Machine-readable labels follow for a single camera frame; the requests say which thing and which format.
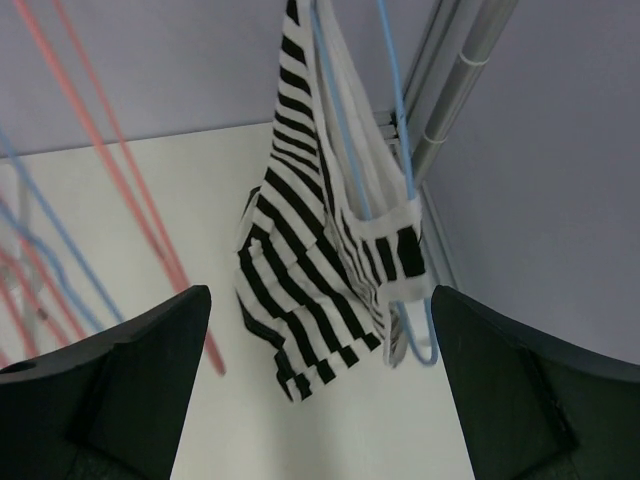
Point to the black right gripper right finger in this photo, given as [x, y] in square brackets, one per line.
[533, 406]

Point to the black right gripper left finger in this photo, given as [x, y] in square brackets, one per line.
[111, 406]

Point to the light blue end hanger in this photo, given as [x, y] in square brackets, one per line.
[376, 210]

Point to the black white striped tank top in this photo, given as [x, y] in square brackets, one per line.
[294, 287]

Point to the silver white clothes rack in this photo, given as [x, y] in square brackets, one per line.
[453, 51]

